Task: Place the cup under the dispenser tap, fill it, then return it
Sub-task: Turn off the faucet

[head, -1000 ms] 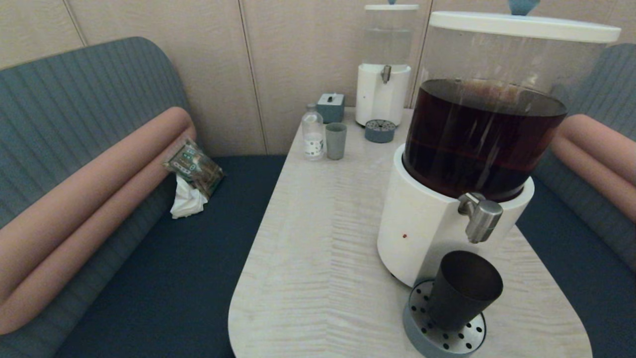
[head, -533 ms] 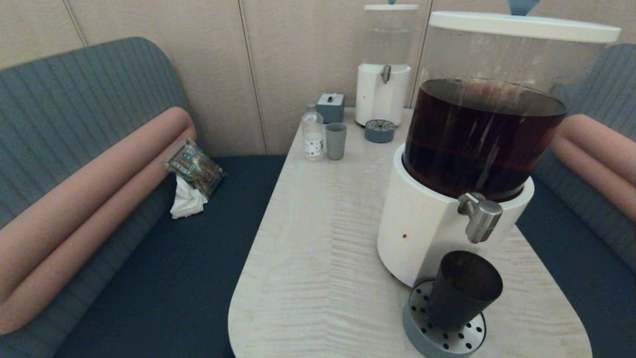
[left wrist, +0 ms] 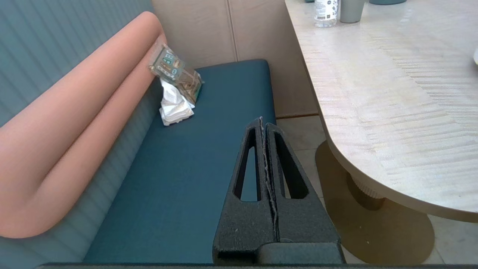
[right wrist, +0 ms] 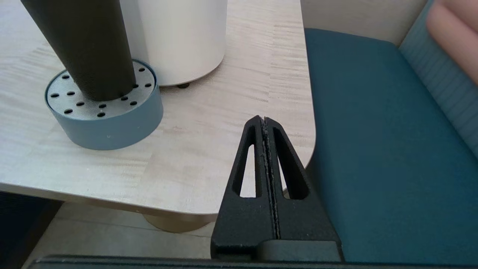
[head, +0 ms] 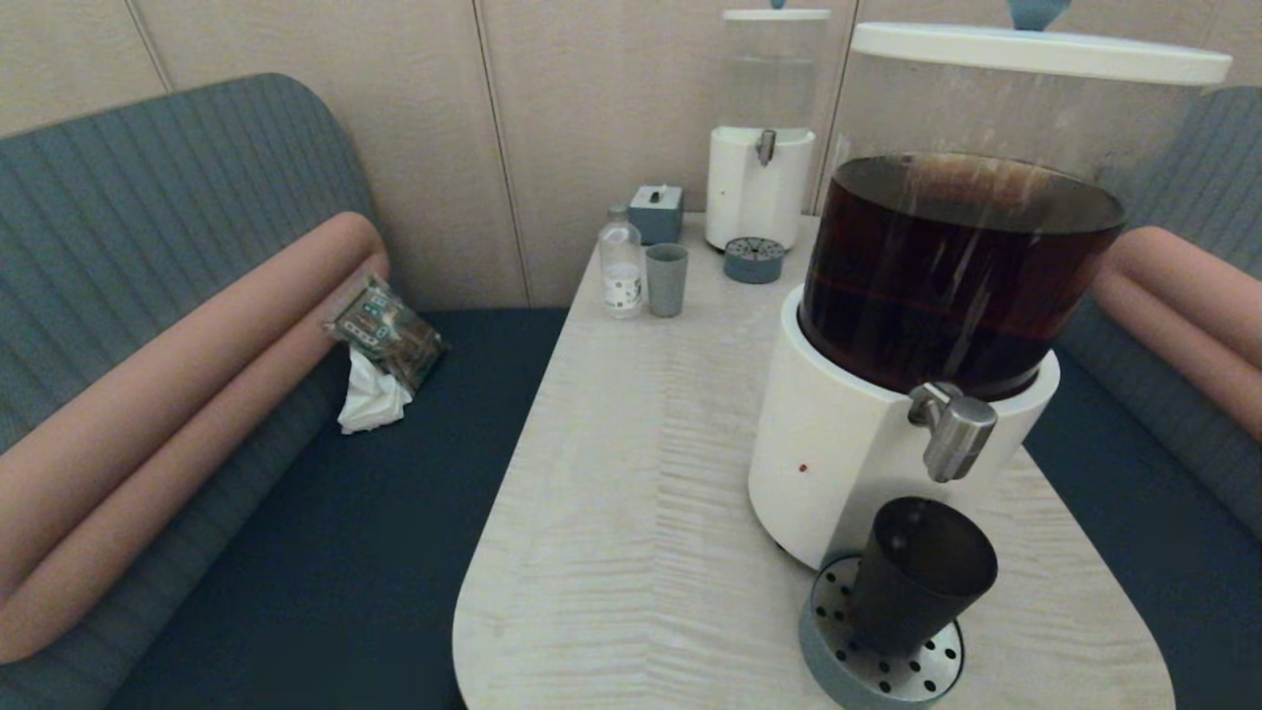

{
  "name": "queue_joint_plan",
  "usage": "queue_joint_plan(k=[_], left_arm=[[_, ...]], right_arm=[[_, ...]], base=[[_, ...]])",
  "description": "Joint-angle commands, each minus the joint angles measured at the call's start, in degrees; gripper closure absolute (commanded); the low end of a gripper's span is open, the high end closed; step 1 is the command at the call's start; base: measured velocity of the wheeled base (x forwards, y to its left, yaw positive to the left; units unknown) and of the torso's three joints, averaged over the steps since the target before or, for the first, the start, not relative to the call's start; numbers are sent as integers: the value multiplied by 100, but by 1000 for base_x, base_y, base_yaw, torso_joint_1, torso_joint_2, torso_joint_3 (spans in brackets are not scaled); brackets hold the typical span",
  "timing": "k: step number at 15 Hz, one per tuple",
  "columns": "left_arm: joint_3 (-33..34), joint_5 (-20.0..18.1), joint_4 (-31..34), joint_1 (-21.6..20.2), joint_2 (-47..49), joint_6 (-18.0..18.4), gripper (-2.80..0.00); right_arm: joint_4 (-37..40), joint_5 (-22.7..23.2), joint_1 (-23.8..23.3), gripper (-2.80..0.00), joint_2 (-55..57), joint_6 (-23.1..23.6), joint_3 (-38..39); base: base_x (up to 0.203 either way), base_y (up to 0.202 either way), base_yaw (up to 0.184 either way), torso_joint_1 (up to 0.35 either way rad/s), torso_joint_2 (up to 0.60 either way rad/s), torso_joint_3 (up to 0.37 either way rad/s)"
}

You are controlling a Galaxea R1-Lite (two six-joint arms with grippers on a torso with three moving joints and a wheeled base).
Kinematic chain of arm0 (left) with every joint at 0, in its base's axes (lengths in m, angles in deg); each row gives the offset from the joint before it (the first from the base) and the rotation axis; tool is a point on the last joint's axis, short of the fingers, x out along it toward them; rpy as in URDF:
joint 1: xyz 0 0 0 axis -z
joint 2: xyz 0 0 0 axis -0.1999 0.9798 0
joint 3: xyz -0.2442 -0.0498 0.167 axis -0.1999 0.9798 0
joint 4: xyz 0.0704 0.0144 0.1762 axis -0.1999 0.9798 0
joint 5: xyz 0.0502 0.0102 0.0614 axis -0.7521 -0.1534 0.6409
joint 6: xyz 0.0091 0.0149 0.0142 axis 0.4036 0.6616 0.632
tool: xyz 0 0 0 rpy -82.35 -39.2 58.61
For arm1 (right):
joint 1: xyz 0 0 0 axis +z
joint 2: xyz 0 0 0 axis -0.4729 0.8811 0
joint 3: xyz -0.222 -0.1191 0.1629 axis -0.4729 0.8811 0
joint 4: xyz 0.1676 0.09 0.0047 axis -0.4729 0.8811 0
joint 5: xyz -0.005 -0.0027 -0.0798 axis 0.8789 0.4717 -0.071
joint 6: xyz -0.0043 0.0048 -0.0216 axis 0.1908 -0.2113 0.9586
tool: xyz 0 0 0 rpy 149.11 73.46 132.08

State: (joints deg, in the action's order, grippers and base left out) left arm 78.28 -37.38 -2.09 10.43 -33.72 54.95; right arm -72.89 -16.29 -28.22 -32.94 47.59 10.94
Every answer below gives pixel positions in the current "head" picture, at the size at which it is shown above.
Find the small clear water dispenser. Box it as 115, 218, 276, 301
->
705, 0, 832, 252

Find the small white dispenser lid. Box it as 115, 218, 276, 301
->
723, 0, 832, 23

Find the large silver dispenser tap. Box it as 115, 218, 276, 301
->
908, 383, 999, 483

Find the large grey perforated drip tray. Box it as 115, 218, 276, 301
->
799, 554, 965, 710

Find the green snack packet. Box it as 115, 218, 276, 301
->
322, 274, 447, 393

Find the large white dispenser lid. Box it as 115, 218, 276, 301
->
850, 0, 1233, 86

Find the small grey perforated drip tray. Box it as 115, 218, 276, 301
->
724, 237, 787, 285

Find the large dark tea dispenser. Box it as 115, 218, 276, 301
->
746, 22, 1233, 571

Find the clear plastic bottle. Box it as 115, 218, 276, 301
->
598, 204, 645, 320

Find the black plastic cup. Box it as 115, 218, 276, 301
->
850, 496, 999, 659

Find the pink cylindrical bolster cushion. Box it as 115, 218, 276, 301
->
0, 251, 390, 667
0, 211, 386, 603
1109, 227, 1262, 346
1089, 266, 1262, 440

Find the grey plastic cup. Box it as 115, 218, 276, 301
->
646, 244, 689, 319

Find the crumpled white tissue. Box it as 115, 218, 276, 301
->
337, 345, 414, 435

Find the grey-blue tissue box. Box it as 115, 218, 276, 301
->
628, 184, 685, 246

